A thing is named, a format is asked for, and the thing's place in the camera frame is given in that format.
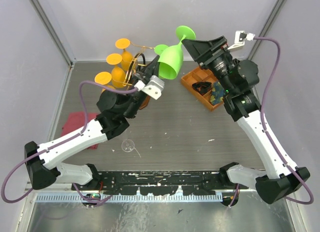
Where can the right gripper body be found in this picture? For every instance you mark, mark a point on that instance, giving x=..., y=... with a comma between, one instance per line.
x=219, y=65

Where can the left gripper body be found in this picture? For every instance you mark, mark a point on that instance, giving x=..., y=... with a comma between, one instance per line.
x=138, y=76

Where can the green goblet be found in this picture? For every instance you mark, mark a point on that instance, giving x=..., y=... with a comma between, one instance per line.
x=159, y=49
x=171, y=58

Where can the green goblet front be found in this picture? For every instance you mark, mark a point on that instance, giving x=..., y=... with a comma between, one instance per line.
x=171, y=58

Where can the orange goblet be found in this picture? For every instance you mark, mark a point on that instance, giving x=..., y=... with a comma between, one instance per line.
x=117, y=74
x=104, y=78
x=127, y=57

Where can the clear wine glass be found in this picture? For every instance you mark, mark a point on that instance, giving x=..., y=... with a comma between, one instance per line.
x=128, y=146

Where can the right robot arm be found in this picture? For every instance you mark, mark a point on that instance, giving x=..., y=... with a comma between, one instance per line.
x=281, y=176

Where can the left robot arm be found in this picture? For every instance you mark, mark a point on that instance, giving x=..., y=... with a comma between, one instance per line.
x=46, y=164

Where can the gold wine glass rack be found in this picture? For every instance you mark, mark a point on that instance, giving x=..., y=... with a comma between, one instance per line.
x=138, y=61

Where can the wooden compartment tray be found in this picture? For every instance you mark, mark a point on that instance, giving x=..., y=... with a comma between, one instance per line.
x=200, y=75

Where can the black orange folded tie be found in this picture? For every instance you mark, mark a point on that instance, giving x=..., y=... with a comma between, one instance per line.
x=202, y=87

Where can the blue floral folded tie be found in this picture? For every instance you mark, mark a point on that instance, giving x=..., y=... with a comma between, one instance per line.
x=217, y=93

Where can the red cloth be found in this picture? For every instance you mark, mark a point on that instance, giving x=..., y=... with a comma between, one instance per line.
x=75, y=121

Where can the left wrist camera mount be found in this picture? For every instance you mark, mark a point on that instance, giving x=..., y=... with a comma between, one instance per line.
x=153, y=88

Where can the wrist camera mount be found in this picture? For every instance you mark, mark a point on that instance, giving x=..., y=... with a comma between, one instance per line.
x=239, y=40
x=153, y=88

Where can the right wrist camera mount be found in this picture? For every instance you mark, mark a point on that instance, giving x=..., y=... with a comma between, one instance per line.
x=239, y=40

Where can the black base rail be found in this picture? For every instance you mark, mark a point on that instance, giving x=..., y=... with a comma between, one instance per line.
x=158, y=182

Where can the grey cable duct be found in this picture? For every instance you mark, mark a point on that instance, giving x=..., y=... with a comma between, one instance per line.
x=178, y=197

